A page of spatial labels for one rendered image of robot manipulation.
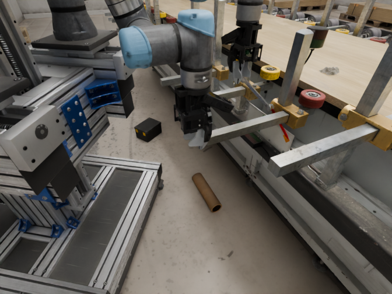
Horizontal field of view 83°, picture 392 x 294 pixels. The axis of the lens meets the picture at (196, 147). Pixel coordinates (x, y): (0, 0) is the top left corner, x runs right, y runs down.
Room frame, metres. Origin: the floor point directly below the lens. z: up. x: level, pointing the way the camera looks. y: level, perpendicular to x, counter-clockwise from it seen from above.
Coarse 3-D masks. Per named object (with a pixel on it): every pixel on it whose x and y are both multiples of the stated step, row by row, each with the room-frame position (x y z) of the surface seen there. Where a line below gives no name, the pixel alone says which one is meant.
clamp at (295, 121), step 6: (276, 102) 0.71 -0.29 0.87; (276, 108) 0.69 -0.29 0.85; (282, 108) 0.67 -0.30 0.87; (288, 108) 0.66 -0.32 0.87; (294, 108) 0.66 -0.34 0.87; (294, 114) 0.62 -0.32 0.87; (306, 114) 0.62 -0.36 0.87; (288, 120) 0.64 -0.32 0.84; (294, 120) 0.62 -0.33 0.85; (300, 120) 0.62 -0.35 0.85; (306, 120) 0.63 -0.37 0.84; (294, 126) 0.61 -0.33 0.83; (300, 126) 0.62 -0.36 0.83
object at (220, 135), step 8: (280, 112) 0.66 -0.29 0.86; (312, 112) 0.68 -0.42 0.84; (248, 120) 0.60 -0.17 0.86; (256, 120) 0.60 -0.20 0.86; (264, 120) 0.60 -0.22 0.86; (272, 120) 0.61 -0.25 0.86; (280, 120) 0.62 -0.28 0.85; (224, 128) 0.56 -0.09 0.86; (232, 128) 0.56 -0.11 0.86; (240, 128) 0.56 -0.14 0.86; (248, 128) 0.57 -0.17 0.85; (256, 128) 0.58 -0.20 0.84; (264, 128) 0.60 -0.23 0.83; (216, 136) 0.52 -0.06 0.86; (224, 136) 0.53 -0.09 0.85; (232, 136) 0.55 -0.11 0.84; (208, 144) 0.51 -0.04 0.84
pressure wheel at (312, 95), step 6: (306, 90) 0.72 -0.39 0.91; (312, 90) 0.72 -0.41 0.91; (300, 96) 0.70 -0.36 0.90; (306, 96) 0.68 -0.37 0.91; (312, 96) 0.69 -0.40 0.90; (318, 96) 0.68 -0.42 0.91; (324, 96) 0.68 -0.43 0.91; (300, 102) 0.69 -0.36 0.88; (306, 102) 0.67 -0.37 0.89; (312, 102) 0.66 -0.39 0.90; (318, 102) 0.66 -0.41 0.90
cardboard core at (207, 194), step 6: (198, 174) 1.09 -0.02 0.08; (198, 180) 1.04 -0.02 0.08; (204, 180) 1.04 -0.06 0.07; (198, 186) 1.00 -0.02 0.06; (204, 186) 0.98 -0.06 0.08; (204, 192) 0.94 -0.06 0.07; (210, 192) 0.93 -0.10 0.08; (204, 198) 0.90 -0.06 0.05; (210, 198) 0.88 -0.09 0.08; (216, 198) 0.89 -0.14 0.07; (210, 204) 0.85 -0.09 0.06; (216, 204) 0.84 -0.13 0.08; (216, 210) 0.84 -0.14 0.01
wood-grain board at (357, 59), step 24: (144, 0) 3.18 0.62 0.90; (168, 0) 3.18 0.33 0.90; (264, 24) 1.82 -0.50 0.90; (288, 24) 1.82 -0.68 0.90; (264, 48) 1.24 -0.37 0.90; (288, 48) 1.24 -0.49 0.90; (336, 48) 1.24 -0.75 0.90; (360, 48) 1.24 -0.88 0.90; (384, 48) 1.24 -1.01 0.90; (312, 72) 0.91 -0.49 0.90; (360, 72) 0.91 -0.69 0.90; (336, 96) 0.69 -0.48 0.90; (360, 96) 0.69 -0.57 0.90
